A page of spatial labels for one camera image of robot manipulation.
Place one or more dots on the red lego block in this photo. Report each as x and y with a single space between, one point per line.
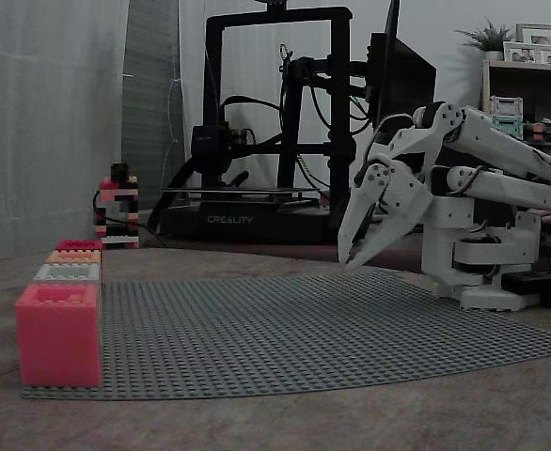
78 244

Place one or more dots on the large white photo frame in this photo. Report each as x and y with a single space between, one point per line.
546 34

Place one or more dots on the grey ribbed curtain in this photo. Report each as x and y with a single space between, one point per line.
148 117

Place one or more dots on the grey lego block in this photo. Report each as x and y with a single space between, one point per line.
50 276

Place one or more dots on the grey lego baseplate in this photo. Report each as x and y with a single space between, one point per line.
303 347

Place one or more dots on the orange lego block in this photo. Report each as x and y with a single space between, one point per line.
73 257

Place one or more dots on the black monitor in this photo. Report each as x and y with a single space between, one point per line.
412 75

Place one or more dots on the teal storage crate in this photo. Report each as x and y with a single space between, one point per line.
508 126

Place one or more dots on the black Creality 3D printer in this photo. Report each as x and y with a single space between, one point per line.
238 220

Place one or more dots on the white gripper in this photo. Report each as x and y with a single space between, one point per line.
403 203

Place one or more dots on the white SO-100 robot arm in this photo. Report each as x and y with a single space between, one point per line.
501 141

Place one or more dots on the white double photo frame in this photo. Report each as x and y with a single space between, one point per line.
522 55

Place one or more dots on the large pink lego block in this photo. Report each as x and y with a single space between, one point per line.
59 343

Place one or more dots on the small potted green plant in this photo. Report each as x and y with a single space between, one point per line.
489 37

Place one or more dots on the white storage crate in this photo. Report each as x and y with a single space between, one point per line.
506 105

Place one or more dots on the white sheer curtain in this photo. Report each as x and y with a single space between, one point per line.
45 131

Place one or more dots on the lego tower camera stand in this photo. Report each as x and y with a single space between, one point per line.
115 228

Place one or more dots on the wooden shelf unit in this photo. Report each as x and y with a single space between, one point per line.
529 68

